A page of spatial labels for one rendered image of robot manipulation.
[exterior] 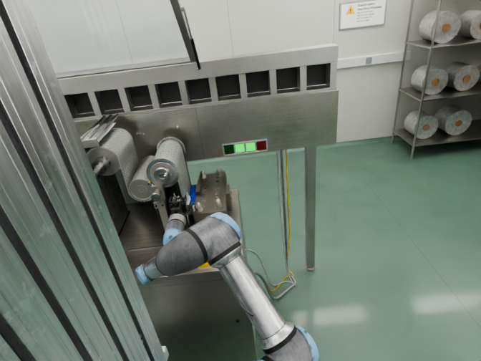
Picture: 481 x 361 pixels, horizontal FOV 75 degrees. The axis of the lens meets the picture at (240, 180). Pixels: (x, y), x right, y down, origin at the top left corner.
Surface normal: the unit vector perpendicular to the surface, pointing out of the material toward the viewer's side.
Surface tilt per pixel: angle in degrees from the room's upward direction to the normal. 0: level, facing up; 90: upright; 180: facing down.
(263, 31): 90
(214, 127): 90
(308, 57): 90
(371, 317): 0
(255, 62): 90
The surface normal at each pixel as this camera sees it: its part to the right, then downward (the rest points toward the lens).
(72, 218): 0.99, -0.04
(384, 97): 0.04, 0.50
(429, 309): -0.11, -0.86
